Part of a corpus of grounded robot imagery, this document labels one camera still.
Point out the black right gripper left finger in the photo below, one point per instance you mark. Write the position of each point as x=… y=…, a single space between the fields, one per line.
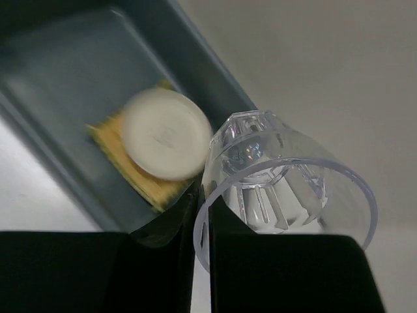
x=148 y=270

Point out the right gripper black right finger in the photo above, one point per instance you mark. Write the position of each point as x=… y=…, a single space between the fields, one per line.
x=286 y=273

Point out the woven bamboo mat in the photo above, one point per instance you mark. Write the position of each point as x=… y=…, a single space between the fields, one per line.
x=160 y=193

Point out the grey plastic bin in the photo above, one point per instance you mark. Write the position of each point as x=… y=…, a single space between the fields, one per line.
x=66 y=65

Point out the clear plastic cup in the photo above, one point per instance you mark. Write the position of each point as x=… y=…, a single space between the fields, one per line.
x=277 y=180

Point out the cream plate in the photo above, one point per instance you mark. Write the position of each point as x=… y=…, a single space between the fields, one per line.
x=166 y=134

